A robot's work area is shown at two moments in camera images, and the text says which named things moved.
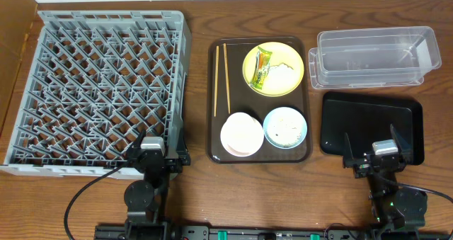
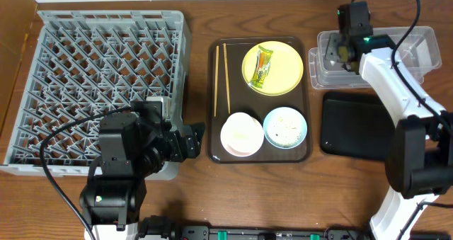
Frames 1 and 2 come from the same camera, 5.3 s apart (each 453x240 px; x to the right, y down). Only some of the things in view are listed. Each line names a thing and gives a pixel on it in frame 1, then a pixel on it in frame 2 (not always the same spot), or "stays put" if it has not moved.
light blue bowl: [285, 127] stays put
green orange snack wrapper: [262, 66] stays put
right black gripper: [359, 163] to [340, 52]
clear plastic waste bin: [398, 56] stays put
